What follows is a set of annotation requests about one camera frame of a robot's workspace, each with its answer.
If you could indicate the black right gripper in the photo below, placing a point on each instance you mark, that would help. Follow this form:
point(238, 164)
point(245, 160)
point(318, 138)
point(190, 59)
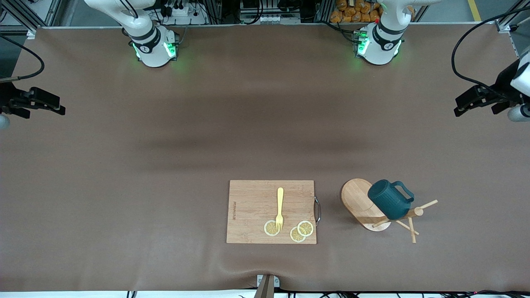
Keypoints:
point(8, 99)

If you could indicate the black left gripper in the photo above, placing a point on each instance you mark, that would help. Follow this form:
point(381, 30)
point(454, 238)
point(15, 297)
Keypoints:
point(502, 84)

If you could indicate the teal cup with cream inside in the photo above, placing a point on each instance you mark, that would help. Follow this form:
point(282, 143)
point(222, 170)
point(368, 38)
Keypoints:
point(389, 200)

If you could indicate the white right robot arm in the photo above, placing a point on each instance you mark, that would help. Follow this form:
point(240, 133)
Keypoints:
point(153, 49)

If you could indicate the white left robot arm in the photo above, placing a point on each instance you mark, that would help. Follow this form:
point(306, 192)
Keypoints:
point(383, 51)

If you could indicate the wooden cup rack with pegs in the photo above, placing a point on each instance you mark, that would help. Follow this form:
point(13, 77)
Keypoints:
point(356, 198)

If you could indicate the brown table mat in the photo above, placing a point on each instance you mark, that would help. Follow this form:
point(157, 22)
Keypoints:
point(124, 186)

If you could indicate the white power strip with plugs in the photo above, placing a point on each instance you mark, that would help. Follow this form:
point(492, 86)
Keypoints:
point(182, 11)

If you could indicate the lemon slice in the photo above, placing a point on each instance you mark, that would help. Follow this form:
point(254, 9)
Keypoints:
point(296, 236)
point(306, 227)
point(270, 229)

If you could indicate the yellow fork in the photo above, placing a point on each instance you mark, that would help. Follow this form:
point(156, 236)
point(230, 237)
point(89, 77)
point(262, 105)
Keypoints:
point(280, 198)

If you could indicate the aluminium frame profile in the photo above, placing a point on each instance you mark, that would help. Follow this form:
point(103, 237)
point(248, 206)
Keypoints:
point(31, 32)
point(503, 25)

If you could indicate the metal camera mount pole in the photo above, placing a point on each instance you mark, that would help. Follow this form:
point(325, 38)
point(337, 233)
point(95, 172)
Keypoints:
point(266, 287)

